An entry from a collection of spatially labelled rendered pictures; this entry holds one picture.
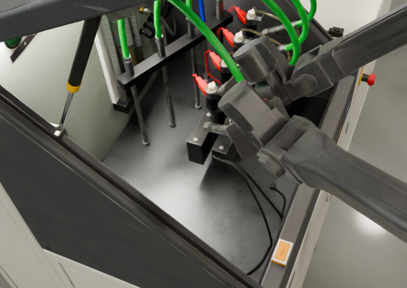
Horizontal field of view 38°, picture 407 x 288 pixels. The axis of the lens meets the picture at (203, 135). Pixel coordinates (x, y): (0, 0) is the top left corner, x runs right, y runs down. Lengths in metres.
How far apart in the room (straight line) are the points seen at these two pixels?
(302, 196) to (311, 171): 0.57
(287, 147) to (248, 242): 0.61
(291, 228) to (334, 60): 0.42
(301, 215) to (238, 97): 0.51
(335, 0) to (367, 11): 0.09
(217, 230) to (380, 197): 0.79
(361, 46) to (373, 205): 0.41
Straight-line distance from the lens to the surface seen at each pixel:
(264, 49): 1.03
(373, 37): 1.00
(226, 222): 1.40
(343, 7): 1.67
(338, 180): 0.70
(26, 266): 1.72
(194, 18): 0.97
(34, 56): 1.15
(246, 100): 0.83
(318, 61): 1.01
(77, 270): 1.51
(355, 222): 2.39
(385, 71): 2.88
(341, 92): 1.49
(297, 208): 1.29
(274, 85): 1.05
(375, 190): 0.66
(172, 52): 1.37
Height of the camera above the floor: 2.07
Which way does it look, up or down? 54 degrees down
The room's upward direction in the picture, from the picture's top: 5 degrees counter-clockwise
